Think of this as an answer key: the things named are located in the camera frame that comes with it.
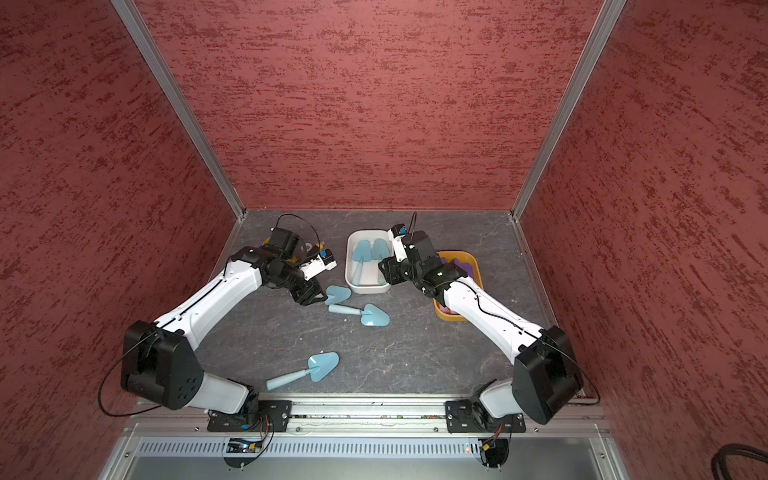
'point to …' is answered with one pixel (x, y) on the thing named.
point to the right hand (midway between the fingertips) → (386, 269)
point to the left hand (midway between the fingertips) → (315, 293)
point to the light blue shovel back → (336, 294)
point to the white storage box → (368, 283)
